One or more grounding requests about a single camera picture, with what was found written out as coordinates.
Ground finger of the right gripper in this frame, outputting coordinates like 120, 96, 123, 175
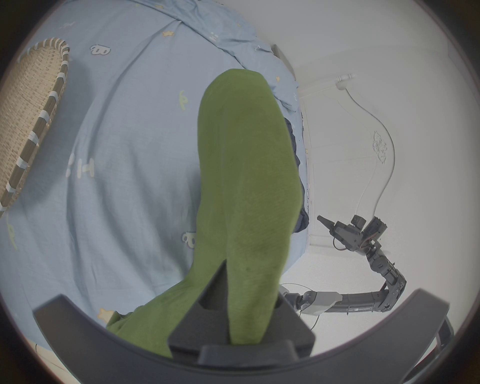
317, 215, 337, 235

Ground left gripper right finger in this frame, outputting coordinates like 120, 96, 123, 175
262, 294, 315, 362

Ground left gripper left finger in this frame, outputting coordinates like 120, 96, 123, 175
167, 259, 231, 362

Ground green shorts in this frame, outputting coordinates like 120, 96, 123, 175
107, 69, 302, 359

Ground dark blue garment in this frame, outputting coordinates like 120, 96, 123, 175
283, 117, 310, 234

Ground round woven basket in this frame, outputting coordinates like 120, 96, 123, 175
0, 37, 71, 214

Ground pale blue quilt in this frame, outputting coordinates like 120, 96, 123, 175
135, 0, 301, 113

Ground black cable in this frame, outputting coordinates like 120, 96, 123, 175
279, 283, 324, 331

